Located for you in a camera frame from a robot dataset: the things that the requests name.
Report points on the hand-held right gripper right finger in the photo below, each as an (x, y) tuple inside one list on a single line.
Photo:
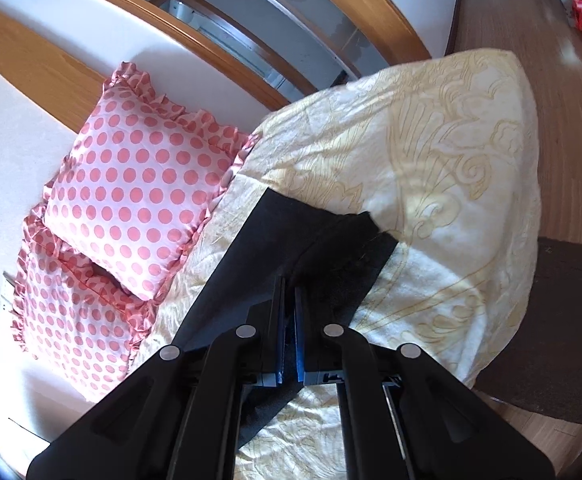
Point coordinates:
[(300, 332)]

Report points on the pink polka dot pillow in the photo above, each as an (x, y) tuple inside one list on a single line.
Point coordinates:
[(76, 320), (136, 175)]

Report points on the black pants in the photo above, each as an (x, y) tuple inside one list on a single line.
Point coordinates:
[(316, 240)]

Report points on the dark brown floor mat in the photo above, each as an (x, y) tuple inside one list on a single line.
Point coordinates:
[(551, 330)]

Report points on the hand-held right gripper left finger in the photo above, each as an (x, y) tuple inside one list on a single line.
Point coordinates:
[(279, 330)]

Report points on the wooden door frame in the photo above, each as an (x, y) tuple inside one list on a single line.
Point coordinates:
[(251, 25)]

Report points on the wooden headboard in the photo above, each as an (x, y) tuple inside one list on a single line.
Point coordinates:
[(41, 67)]

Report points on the cream patterned bed blanket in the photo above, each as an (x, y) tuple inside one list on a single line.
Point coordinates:
[(436, 170)]

